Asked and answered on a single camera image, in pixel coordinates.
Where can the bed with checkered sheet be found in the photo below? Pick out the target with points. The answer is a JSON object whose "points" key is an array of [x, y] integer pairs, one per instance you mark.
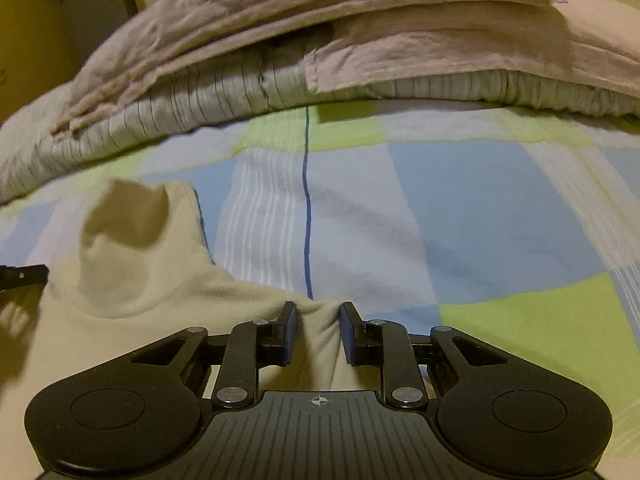
{"points": [[450, 210]]}

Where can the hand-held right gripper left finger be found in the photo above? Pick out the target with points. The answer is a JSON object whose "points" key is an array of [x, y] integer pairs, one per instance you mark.
{"points": [[289, 340]]}

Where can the beige garment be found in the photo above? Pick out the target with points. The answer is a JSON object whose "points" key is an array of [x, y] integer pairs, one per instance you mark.
{"points": [[150, 285]]}

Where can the yellow wooden door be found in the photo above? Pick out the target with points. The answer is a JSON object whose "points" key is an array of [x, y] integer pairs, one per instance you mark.
{"points": [[30, 35]]}

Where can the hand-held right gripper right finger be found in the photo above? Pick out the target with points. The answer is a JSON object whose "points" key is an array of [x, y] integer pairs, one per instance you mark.
{"points": [[350, 340]]}

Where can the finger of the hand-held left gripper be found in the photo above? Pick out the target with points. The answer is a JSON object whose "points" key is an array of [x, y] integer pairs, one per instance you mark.
{"points": [[25, 276]]}

